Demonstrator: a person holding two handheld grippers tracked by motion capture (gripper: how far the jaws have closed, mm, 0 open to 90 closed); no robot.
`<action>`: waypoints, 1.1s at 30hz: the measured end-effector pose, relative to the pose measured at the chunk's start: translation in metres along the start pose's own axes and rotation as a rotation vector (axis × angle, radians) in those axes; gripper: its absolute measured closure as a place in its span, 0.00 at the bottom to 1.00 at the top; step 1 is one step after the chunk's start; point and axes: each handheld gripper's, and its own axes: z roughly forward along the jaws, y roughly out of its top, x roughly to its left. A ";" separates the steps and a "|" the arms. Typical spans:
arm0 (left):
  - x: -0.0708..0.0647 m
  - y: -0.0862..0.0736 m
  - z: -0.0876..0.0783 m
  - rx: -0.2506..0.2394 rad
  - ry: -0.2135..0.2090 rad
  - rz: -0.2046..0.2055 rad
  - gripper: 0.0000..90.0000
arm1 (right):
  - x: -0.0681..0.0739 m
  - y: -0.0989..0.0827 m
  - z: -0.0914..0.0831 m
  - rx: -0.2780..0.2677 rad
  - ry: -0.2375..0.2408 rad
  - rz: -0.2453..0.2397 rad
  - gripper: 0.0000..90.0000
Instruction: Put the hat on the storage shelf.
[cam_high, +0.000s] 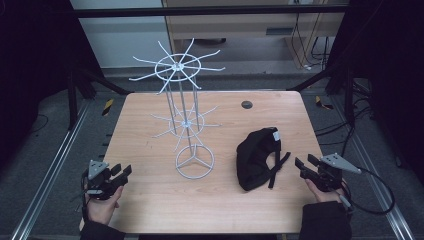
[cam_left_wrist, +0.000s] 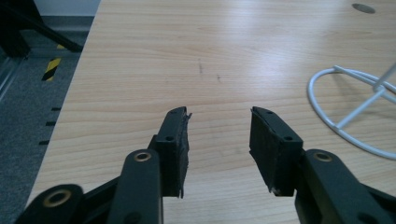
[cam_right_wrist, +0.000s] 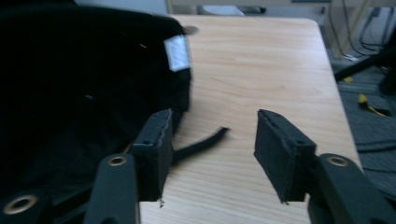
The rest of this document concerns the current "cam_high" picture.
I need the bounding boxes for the aluminium floor rail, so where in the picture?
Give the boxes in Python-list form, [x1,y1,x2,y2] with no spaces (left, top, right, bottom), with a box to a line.
[9,101,92,240]
[331,94,417,240]

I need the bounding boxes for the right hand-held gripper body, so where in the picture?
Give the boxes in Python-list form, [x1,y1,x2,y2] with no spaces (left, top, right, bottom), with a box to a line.
[299,152,363,193]

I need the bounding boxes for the black horizontal frame bar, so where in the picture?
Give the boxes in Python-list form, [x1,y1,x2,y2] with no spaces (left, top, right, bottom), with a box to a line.
[71,4,350,19]

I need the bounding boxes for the black metal stand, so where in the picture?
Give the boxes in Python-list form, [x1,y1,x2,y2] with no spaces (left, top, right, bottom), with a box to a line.
[287,64,357,126]
[65,61,133,132]

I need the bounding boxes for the black cap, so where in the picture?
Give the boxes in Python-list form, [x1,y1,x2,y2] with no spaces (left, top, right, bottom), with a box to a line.
[235,126,292,192]

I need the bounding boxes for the person's right hand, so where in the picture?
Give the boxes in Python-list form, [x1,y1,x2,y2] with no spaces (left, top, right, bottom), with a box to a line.
[304,178,345,205]

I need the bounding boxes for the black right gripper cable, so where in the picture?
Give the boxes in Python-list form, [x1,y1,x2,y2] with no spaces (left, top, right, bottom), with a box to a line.
[339,166,397,216]

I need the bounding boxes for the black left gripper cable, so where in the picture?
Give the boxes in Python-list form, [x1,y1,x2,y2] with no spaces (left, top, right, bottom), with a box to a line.
[70,189,90,223]

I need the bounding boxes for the yellow black tape strip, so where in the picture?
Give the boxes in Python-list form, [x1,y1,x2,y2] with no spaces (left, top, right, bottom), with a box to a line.
[101,98,115,117]
[314,95,335,111]

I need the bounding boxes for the black floor cables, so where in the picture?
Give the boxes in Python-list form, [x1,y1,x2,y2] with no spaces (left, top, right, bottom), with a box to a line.
[314,81,379,158]

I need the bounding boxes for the black hanging desk cables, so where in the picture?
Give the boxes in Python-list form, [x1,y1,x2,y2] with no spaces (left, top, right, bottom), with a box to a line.
[290,12,332,72]

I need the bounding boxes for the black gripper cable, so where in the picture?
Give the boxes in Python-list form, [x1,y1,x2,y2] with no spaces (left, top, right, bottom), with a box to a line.
[339,166,397,216]
[70,189,90,223]

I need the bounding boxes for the white wire hat rack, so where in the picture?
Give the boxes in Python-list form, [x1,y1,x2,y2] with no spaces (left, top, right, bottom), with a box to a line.
[128,38,226,181]

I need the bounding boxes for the black curtain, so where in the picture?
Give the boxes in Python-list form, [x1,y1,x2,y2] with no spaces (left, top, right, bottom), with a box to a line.
[0,0,105,168]
[324,0,424,186]

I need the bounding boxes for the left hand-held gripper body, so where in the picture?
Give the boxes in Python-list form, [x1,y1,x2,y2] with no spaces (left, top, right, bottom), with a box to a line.
[81,159,130,201]

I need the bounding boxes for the white cabinet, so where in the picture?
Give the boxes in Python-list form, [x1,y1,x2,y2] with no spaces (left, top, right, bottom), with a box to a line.
[69,0,172,70]

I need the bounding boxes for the person's left hand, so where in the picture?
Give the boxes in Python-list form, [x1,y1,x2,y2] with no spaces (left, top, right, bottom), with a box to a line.
[84,185,125,226]

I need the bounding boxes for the light wooden office desk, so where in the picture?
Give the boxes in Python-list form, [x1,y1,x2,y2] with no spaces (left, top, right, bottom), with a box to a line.
[162,0,349,70]

